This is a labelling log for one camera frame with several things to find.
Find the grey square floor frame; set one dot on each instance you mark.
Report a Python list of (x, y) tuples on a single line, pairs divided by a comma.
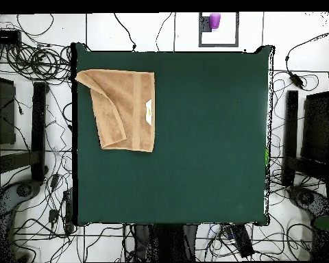
[(219, 44)]

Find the dark green table cloth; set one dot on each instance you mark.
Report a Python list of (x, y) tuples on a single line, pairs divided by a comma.
[(194, 137)]

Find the black stand base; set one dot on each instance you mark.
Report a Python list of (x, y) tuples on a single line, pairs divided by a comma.
[(290, 131), (39, 131)]

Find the large black box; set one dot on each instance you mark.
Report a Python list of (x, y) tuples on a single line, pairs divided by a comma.
[(2, 115), (316, 128)]

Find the bright green tag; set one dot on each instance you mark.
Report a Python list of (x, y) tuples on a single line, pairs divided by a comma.
[(266, 156)]

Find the dark pedestal foot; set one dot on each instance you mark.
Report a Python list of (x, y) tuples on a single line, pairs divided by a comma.
[(24, 190), (307, 198)]

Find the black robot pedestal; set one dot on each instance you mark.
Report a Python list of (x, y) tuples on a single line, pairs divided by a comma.
[(164, 241)]

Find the tan terry towel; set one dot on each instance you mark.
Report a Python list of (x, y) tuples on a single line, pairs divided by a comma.
[(120, 109)]

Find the black power strip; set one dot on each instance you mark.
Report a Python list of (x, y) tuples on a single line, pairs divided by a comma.
[(68, 211), (242, 241)]

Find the small black power adapter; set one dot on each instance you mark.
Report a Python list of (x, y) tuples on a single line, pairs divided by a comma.
[(55, 180), (53, 216)]

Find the purple plastic cup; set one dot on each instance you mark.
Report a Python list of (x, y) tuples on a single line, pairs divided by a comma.
[(215, 21)]

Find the flat black box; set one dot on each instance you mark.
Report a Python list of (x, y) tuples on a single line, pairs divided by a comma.
[(4, 37)]

